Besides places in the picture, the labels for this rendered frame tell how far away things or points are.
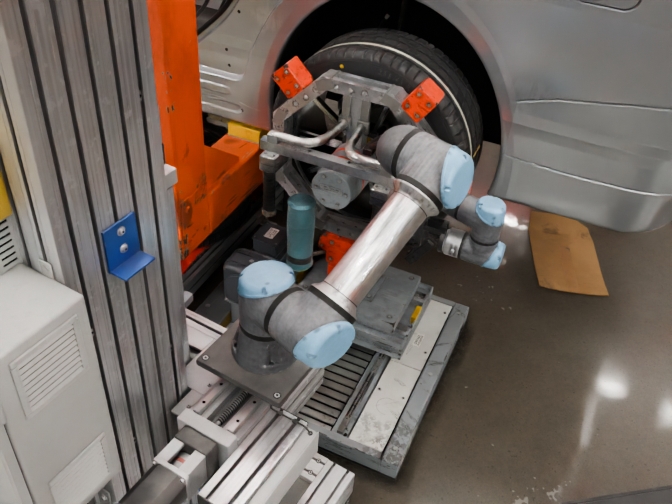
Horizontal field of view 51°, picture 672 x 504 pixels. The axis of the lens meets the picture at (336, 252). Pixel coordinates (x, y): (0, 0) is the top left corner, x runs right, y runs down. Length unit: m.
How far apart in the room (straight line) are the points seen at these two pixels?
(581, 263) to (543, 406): 0.90
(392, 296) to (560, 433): 0.76
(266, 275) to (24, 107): 0.63
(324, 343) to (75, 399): 0.45
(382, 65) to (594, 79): 0.58
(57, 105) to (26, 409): 0.46
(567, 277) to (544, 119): 1.26
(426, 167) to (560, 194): 0.90
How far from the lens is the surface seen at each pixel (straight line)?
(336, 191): 2.04
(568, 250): 3.45
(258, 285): 1.42
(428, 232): 1.91
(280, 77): 2.14
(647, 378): 2.99
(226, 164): 2.42
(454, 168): 1.42
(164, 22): 1.93
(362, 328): 2.62
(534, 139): 2.20
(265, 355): 1.53
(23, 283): 1.22
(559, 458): 2.60
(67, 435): 1.32
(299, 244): 2.25
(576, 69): 2.09
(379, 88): 2.03
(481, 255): 1.87
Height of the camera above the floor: 2.00
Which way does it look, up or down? 39 degrees down
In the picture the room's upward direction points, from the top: 5 degrees clockwise
